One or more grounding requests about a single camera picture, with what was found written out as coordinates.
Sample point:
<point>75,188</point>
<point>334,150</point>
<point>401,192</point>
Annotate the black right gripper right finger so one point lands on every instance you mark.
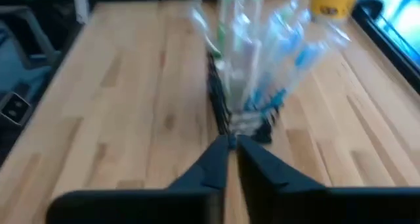
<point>265,184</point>

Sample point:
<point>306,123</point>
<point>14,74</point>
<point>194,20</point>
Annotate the blue toothbrush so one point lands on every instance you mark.
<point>308,56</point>
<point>292,36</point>

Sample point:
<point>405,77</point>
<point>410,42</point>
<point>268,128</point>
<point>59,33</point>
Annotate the black aluminium table frame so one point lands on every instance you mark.
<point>388,48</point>

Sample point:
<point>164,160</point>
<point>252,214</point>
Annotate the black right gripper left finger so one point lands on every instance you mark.
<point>206,181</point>

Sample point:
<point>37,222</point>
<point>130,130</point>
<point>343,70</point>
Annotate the yellow wipes canister white lid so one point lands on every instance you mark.
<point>334,0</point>

